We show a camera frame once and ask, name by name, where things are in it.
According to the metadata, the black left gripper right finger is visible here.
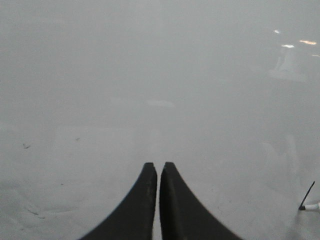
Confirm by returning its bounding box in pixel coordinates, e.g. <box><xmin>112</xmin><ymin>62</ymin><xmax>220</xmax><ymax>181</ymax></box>
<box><xmin>159</xmin><ymin>162</ymin><xmax>240</xmax><ymax>240</ymax></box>

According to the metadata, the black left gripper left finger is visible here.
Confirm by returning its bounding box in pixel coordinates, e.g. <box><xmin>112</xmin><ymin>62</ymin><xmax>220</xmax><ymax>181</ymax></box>
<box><xmin>82</xmin><ymin>162</ymin><xmax>157</xmax><ymax>240</ymax></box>

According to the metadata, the white whiteboard marker pen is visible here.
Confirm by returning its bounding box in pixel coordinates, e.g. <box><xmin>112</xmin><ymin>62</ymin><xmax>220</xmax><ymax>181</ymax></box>
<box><xmin>298</xmin><ymin>202</ymin><xmax>320</xmax><ymax>211</ymax></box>

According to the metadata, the large white whiteboard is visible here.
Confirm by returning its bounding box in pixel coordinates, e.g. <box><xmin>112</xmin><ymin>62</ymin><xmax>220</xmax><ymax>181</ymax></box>
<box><xmin>0</xmin><ymin>0</ymin><xmax>320</xmax><ymax>240</ymax></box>

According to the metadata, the black marker stroke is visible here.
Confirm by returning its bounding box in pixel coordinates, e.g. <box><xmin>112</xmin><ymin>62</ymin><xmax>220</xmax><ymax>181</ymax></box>
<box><xmin>298</xmin><ymin>181</ymin><xmax>315</xmax><ymax>211</ymax></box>

